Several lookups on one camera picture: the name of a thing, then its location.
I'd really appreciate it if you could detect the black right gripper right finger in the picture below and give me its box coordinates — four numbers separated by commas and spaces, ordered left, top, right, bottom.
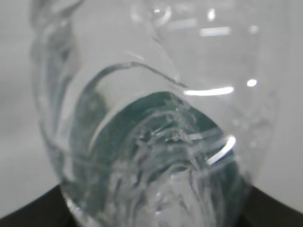
236, 185, 303, 227

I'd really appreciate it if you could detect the clear plastic water bottle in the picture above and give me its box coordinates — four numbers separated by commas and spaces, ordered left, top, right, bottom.
30, 0, 290, 227

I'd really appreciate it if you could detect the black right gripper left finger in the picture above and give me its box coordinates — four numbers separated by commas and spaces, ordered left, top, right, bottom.
0, 186, 71, 227

